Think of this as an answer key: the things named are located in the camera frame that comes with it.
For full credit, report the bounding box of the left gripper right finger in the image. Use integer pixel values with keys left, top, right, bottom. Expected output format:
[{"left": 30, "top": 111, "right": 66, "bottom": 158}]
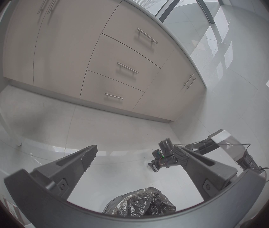
[{"left": 173, "top": 145, "right": 239, "bottom": 198}]

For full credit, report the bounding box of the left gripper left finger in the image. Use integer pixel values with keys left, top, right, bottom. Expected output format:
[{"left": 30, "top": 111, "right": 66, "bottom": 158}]
[{"left": 31, "top": 144, "right": 98, "bottom": 200}]

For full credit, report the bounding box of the black plastic bag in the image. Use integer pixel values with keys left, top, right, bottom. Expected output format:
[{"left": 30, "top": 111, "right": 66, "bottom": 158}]
[{"left": 102, "top": 187, "right": 176, "bottom": 217}]

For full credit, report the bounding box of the beige cabinet with drawers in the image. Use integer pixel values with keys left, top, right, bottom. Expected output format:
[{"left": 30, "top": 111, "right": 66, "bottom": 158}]
[{"left": 3, "top": 0, "right": 207, "bottom": 123}]

